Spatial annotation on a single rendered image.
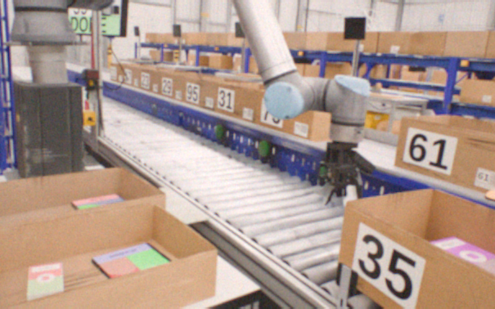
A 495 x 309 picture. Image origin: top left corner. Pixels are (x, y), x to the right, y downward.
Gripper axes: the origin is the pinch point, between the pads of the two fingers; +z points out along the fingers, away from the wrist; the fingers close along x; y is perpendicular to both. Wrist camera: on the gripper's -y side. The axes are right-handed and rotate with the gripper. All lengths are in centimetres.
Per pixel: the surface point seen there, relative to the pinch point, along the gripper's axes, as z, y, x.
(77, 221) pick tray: -3, 68, -13
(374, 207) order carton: -9.3, 11.3, 19.0
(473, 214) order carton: -9.1, -7.4, 31.8
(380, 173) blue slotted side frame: -6.5, -23.0, -6.0
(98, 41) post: -42, 29, -142
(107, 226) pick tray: -1, 61, -14
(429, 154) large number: -15.3, -28.9, 6.3
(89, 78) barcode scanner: -25, 36, -130
